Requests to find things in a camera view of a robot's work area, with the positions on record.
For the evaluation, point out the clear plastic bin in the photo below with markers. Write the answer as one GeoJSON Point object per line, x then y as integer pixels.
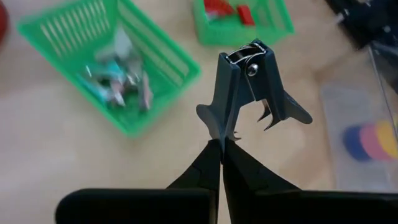
{"type": "Point", "coordinates": [351, 99]}

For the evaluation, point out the green plastic slotted basket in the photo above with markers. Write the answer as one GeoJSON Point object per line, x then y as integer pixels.
{"type": "Point", "coordinates": [236, 34]}
{"type": "Point", "coordinates": [77, 25]}

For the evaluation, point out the dark grey stapler remover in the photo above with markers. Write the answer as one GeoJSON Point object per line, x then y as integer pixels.
{"type": "Point", "coordinates": [230, 93]}

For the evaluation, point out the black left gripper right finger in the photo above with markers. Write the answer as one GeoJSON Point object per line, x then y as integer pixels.
{"type": "Point", "coordinates": [248, 193]}

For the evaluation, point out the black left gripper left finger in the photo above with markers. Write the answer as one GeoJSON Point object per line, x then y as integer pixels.
{"type": "Point", "coordinates": [186, 199]}

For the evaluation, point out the pink stapler remover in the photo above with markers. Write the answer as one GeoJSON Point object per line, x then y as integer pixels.
{"type": "Point", "coordinates": [146, 93]}

